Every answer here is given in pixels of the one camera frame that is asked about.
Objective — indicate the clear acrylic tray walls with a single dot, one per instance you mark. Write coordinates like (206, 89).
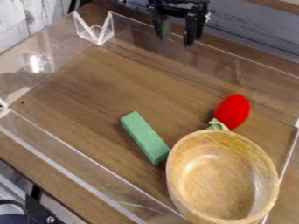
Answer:
(66, 90)

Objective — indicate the green rectangular block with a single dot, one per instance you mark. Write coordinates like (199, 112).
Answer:
(146, 137)

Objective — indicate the red plush strawberry toy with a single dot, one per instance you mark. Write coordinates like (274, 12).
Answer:
(231, 113)

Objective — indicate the clear acrylic corner bracket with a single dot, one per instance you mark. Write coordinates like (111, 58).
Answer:
(97, 34)

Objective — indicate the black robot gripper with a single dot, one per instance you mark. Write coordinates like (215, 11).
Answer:
(195, 10)

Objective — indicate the black metal table clamp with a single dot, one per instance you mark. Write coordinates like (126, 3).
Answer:
(38, 213)

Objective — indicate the wooden bowl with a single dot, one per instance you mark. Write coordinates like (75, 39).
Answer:
(222, 178)

